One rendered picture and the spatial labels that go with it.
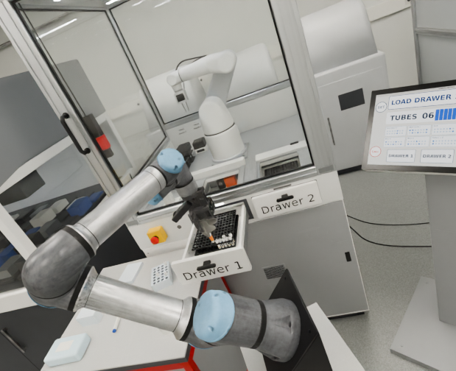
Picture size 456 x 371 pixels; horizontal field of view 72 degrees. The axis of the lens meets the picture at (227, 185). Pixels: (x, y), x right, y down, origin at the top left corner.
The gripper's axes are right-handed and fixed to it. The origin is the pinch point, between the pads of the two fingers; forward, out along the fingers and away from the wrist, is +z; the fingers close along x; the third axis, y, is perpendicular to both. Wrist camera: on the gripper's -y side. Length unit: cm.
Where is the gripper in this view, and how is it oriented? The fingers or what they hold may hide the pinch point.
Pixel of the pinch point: (207, 233)
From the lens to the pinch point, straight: 124.3
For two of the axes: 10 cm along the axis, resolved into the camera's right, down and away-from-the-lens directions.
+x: 1.0, -5.4, 8.4
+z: 3.9, 8.0, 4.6
